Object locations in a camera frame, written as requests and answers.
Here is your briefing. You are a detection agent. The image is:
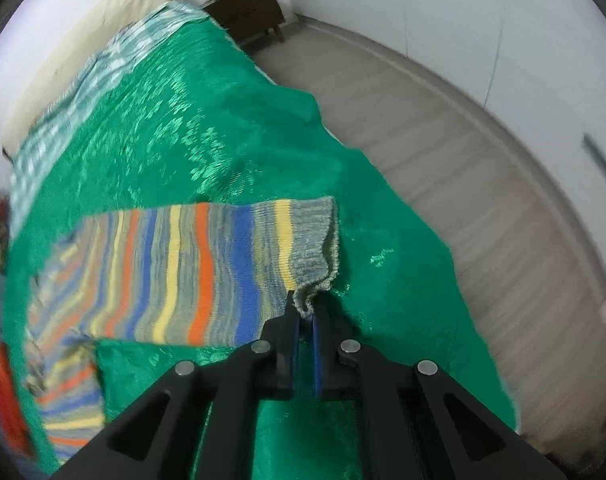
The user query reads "teal checked bed sheet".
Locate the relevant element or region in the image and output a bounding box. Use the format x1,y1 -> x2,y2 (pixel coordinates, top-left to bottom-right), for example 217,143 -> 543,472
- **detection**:
8,1 -> 209,226

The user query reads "grey wardrobe door handle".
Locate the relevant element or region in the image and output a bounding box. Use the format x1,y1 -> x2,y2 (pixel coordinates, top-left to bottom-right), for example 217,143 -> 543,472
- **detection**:
583,132 -> 606,188

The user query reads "dark wooden nightstand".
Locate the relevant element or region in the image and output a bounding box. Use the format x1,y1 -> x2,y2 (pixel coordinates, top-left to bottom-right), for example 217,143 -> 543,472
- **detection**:
202,0 -> 286,53

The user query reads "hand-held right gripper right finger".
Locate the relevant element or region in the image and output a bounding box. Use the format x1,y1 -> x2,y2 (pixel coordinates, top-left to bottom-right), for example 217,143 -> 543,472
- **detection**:
310,303 -> 568,480

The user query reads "orange red cloth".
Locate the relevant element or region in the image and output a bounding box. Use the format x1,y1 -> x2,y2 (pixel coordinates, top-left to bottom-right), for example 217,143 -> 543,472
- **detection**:
0,342 -> 36,456

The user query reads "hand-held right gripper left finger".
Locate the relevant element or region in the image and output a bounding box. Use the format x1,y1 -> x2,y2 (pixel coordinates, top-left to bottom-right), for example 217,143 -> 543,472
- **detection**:
48,291 -> 304,480

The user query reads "striped knit sweater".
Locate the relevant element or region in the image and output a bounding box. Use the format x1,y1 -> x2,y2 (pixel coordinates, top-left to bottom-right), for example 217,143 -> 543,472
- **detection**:
26,196 -> 343,466

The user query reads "white wardrobe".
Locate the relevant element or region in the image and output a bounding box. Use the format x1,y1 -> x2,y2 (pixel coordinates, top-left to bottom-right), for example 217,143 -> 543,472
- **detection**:
398,0 -> 606,311

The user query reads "green satin blanket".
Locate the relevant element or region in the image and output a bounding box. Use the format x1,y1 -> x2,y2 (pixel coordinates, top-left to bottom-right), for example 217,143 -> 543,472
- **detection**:
3,12 -> 521,480

